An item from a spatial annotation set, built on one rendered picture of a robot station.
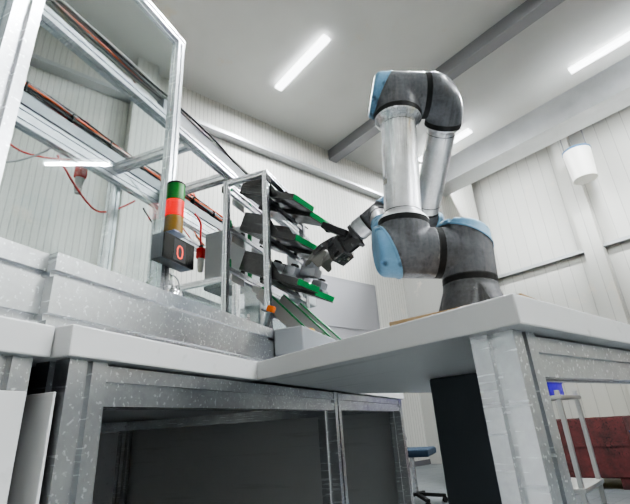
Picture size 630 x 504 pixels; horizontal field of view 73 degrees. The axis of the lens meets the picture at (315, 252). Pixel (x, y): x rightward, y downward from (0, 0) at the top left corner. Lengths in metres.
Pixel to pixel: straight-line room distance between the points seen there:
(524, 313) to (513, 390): 0.07
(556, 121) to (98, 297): 7.69
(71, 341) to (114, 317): 0.16
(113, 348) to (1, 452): 0.12
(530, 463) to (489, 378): 0.08
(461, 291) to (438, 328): 0.46
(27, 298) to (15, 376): 0.12
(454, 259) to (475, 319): 0.51
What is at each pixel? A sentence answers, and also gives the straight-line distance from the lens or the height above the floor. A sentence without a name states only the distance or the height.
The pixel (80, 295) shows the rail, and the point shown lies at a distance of 0.58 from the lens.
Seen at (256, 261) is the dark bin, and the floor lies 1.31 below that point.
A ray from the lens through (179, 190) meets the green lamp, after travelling 1.26.
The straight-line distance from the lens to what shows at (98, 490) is 2.91.
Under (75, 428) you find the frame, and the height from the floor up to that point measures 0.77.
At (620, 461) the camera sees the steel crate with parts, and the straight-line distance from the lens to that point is 5.55.
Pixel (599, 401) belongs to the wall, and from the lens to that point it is 9.08.
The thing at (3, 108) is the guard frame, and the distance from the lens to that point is 0.55.
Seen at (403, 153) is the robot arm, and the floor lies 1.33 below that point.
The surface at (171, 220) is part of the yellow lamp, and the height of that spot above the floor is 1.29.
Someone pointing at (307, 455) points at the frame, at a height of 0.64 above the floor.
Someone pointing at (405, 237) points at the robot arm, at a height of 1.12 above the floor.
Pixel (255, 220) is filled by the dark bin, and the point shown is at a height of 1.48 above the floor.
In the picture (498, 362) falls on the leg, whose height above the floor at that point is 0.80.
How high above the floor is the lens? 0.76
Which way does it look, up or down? 22 degrees up
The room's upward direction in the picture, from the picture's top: 4 degrees counter-clockwise
